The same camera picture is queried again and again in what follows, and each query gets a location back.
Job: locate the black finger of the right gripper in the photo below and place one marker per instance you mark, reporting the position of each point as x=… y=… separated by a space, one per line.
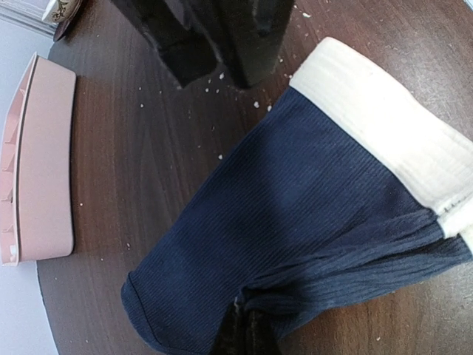
x=245 y=37
x=185 y=53

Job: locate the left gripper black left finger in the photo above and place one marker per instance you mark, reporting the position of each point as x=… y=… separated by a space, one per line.
x=230 y=338

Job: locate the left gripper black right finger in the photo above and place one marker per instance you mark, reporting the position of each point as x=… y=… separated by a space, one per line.
x=259 y=335

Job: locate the pink divided organizer box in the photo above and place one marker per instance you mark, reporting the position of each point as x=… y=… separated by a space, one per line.
x=36 y=203

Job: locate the navy and cream underwear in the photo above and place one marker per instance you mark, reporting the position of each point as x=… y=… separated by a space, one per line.
x=347 y=190

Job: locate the red patterned saucer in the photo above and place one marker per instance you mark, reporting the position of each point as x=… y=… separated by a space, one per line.
x=64 y=28

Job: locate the white ceramic bowl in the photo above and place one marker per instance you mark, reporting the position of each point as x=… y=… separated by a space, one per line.
x=59 y=10

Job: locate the right aluminium corner post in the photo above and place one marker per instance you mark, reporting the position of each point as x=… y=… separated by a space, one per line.
x=27 y=14

